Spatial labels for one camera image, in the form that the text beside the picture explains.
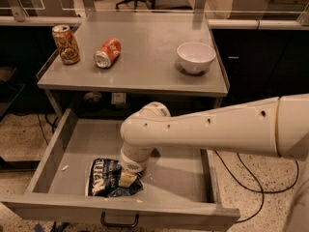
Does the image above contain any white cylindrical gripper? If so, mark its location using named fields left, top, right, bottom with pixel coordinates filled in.
left=119, top=142, right=154, bottom=188

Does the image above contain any blue kettle chip bag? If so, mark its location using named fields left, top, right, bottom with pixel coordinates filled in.
left=85, top=158, right=143, bottom=198

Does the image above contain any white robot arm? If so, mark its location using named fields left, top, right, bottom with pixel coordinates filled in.
left=120, top=94, right=309, bottom=173

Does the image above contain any grey open drawer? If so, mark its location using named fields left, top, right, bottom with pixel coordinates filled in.
left=0, top=107, right=241, bottom=232

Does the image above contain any grey counter cabinet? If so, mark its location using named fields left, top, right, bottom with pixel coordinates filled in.
left=38, top=11, right=229, bottom=116

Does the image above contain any white sticker label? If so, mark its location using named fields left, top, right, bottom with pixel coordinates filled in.
left=111, top=93, right=126, bottom=104

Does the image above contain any orange soda can lying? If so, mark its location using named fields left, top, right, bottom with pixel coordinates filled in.
left=94, top=38, right=122, bottom=69

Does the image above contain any white bowl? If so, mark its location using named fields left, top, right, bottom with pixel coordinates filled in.
left=177, top=42, right=216, bottom=74

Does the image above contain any upright brown patterned can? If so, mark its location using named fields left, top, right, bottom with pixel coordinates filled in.
left=52, top=24, right=80, bottom=65

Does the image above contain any black drawer handle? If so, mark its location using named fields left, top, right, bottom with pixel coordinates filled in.
left=100, top=212, right=139, bottom=229

